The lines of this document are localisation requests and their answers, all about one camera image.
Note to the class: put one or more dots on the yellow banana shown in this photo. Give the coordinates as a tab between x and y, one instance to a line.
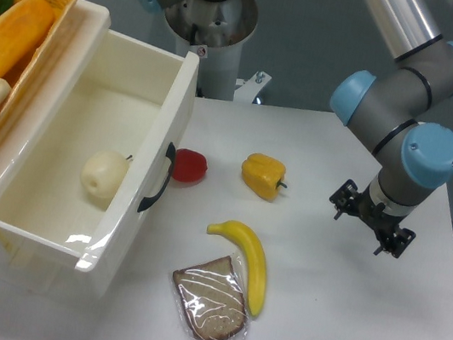
248	242

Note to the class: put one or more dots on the black top drawer handle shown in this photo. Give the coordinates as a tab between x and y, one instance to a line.
163	176

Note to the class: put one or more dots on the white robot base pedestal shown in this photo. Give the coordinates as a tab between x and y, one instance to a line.
216	33

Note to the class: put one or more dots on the white drawer cabinet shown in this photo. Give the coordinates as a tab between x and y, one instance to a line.
6	169

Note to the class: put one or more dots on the white top drawer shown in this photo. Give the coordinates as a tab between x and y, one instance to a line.
156	90

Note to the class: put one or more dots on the red bell pepper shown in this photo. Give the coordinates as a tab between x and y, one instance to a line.
190	166

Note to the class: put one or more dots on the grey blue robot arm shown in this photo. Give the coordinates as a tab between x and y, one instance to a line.
415	158

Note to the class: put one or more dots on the white pear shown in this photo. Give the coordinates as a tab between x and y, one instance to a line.
101	176

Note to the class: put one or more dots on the yellow bell pepper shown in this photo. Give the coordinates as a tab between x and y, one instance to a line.
263	175

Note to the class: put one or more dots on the wrapped brown bread slice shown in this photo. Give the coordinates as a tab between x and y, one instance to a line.
211	301

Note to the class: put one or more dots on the orange baguette loaf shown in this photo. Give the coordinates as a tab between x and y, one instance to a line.
22	29

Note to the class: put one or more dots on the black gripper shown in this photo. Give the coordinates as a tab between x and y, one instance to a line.
393	239

